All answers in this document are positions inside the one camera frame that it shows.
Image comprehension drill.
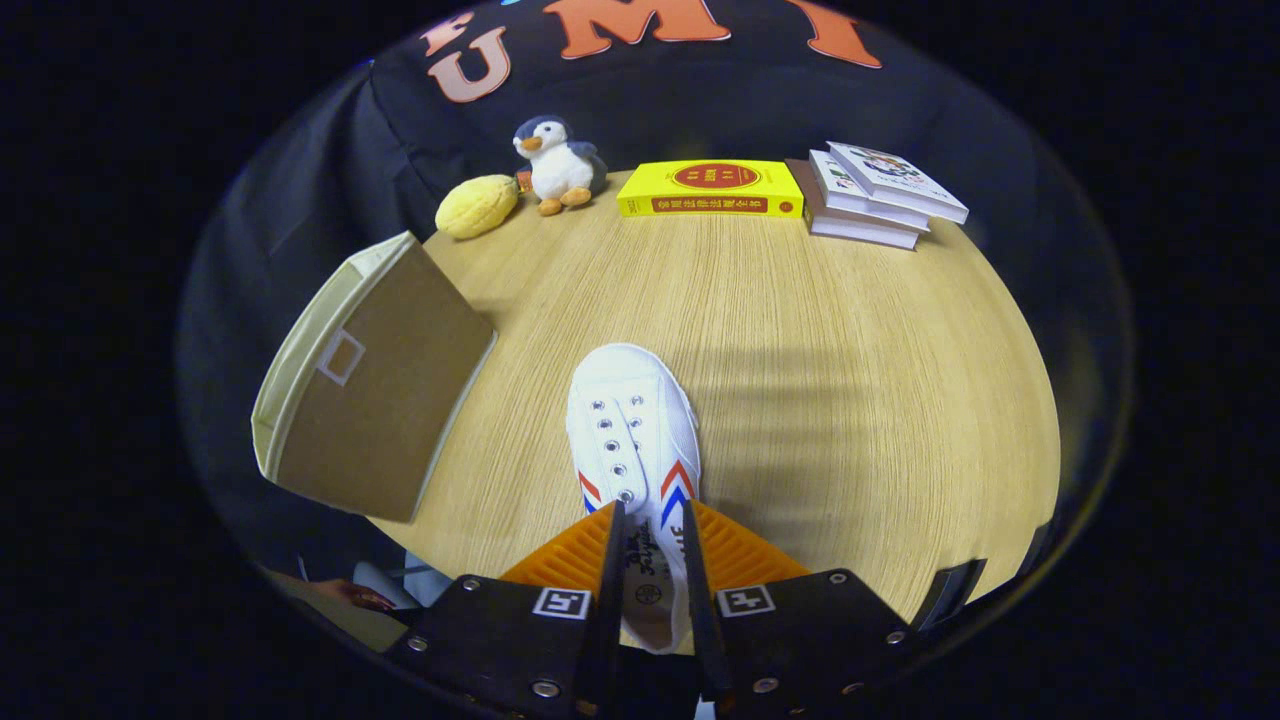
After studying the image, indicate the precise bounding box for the yellow book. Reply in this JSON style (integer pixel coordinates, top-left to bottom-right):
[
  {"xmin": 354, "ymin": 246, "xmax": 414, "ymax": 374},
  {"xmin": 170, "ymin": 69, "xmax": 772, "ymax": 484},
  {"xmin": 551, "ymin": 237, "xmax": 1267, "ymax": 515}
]
[{"xmin": 616, "ymin": 159, "xmax": 806, "ymax": 219}]

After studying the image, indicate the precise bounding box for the penguin plush toy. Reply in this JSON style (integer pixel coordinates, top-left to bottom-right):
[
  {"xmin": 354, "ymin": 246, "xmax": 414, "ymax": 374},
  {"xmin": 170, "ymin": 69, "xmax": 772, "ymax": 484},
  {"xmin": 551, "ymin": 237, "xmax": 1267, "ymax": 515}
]
[{"xmin": 513, "ymin": 115, "xmax": 609, "ymax": 218}]

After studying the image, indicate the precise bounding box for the white canvas shoe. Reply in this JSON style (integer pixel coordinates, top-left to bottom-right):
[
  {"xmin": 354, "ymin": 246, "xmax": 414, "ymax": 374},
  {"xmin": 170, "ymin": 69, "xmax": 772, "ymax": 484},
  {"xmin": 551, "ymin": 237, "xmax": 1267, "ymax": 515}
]
[{"xmin": 565, "ymin": 343, "xmax": 701, "ymax": 656}]

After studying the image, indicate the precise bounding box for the beige fabric storage box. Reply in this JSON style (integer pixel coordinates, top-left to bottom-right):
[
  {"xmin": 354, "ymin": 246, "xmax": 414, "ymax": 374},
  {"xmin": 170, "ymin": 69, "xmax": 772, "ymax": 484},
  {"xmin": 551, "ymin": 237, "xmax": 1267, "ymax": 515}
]
[{"xmin": 250, "ymin": 231, "xmax": 498, "ymax": 525}]

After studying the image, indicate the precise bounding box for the white printed cover book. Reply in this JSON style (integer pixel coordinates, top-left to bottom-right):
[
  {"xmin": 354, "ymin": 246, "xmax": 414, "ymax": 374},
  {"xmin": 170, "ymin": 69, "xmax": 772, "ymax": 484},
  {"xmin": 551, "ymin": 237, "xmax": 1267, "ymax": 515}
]
[{"xmin": 827, "ymin": 141, "xmax": 970, "ymax": 225}]

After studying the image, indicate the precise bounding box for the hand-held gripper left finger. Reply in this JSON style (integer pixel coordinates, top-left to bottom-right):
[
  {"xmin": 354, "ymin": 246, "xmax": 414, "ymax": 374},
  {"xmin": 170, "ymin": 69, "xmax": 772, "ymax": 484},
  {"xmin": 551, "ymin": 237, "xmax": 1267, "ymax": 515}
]
[{"xmin": 385, "ymin": 500, "xmax": 626, "ymax": 720}]

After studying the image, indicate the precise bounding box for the yellow plush ball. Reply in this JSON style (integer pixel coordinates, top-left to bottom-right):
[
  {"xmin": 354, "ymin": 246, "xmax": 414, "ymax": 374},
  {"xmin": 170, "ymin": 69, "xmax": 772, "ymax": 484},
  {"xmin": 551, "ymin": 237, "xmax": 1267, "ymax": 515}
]
[{"xmin": 435, "ymin": 174, "xmax": 521, "ymax": 240}]

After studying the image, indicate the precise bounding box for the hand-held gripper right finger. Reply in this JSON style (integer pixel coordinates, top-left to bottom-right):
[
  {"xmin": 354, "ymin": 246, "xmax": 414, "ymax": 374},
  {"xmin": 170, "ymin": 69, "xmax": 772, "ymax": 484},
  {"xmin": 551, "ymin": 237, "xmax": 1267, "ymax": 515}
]
[{"xmin": 682, "ymin": 498, "xmax": 916, "ymax": 716}]

